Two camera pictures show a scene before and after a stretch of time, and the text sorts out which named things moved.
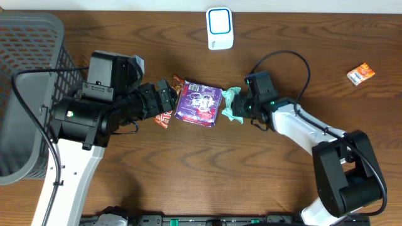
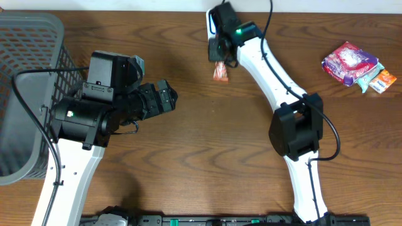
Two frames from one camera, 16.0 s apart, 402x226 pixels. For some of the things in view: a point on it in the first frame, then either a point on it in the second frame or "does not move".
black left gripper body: [160, 100] does not move
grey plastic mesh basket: [32, 41] does not move
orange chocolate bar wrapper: [163, 119] -> [220, 73]
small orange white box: [357, 75] -> [382, 81]
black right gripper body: [245, 107] -> [217, 51]
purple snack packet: [199, 104] -> [347, 61]
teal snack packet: [228, 95] -> [365, 79]
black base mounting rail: [225, 220] does not move
